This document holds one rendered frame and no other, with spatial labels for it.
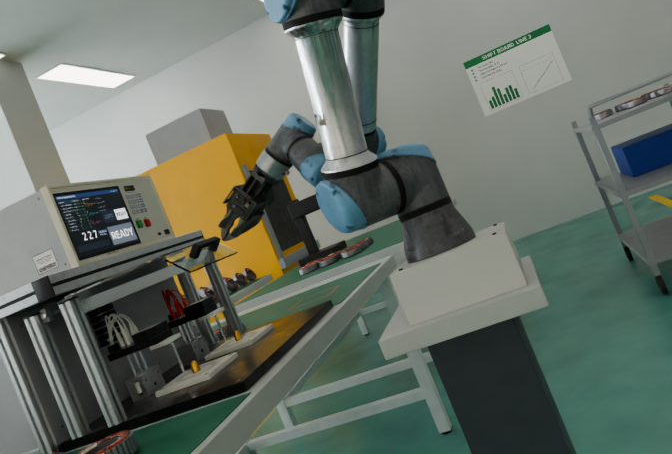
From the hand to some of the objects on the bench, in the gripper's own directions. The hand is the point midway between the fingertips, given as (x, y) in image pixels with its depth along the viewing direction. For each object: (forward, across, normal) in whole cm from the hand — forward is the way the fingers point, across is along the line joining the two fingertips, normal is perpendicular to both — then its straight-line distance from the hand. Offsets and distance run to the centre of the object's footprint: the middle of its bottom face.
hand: (227, 235), depth 153 cm
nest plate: (+28, +17, -11) cm, 34 cm away
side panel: (+63, -1, -32) cm, 71 cm away
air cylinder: (+40, +10, +13) cm, 43 cm away
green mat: (+48, +7, +66) cm, 82 cm away
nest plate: (+28, +17, +13) cm, 35 cm away
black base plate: (+30, +18, +1) cm, 35 cm away
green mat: (+48, +7, -64) cm, 80 cm away
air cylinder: (+40, +10, -11) cm, 43 cm away
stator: (+26, +20, -50) cm, 60 cm away
